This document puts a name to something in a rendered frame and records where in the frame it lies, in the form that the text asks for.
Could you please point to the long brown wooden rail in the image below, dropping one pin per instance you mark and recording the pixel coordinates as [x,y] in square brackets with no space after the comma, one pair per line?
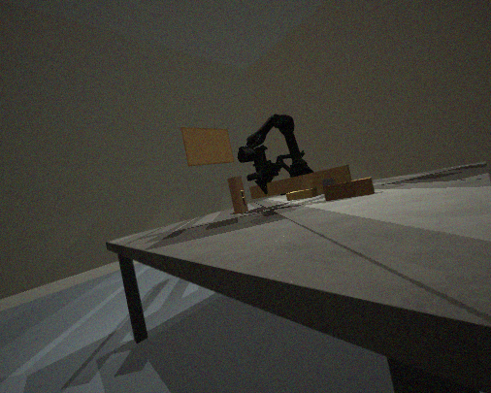
[307,181]

